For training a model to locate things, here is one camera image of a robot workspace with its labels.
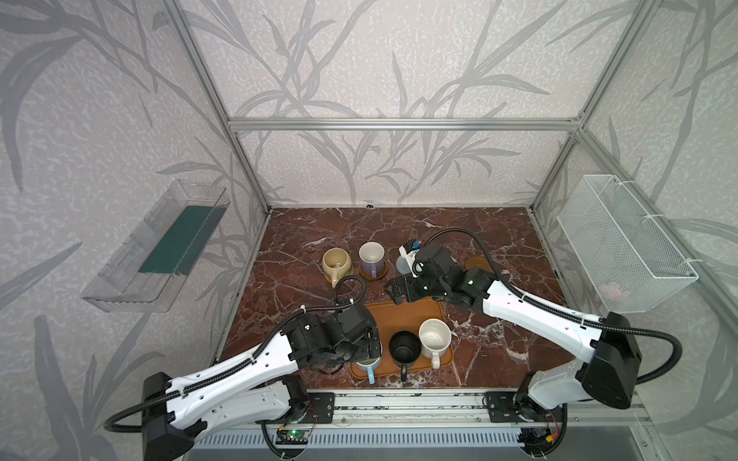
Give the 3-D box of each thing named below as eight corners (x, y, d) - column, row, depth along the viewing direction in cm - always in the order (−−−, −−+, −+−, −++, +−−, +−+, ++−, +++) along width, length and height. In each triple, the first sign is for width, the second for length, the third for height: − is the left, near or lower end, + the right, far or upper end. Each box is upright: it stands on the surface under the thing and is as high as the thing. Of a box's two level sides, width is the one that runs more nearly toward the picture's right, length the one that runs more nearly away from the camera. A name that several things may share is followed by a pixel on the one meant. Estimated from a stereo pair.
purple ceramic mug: (359, 285, 100) (357, 270, 92) (361, 257, 107) (359, 241, 100) (384, 285, 100) (384, 270, 92) (384, 257, 107) (384, 241, 100)
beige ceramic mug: (336, 291, 98) (332, 278, 91) (319, 272, 103) (314, 257, 96) (358, 275, 102) (356, 261, 95) (341, 257, 107) (338, 242, 100)
